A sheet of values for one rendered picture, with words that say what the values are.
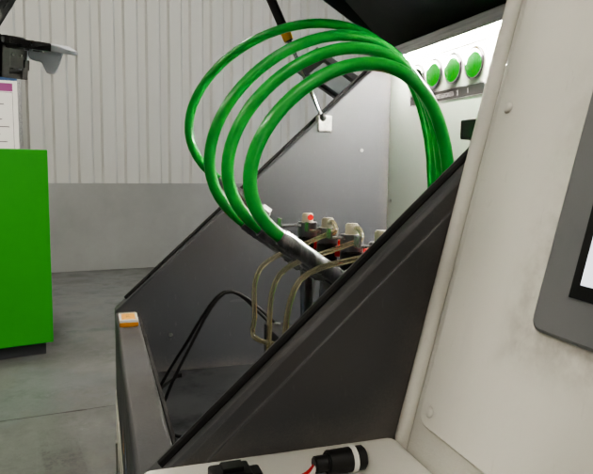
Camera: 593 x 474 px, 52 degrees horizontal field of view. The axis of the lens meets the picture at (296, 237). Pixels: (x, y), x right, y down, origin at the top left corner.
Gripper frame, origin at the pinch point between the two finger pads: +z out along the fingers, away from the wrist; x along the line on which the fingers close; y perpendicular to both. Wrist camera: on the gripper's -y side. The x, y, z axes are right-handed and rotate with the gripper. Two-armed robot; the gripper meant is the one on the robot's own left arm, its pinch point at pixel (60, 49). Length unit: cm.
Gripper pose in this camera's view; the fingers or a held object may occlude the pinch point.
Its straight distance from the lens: 144.4
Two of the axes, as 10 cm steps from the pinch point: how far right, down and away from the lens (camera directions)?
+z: 6.5, -0.8, 7.6
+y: -1.2, 9.7, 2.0
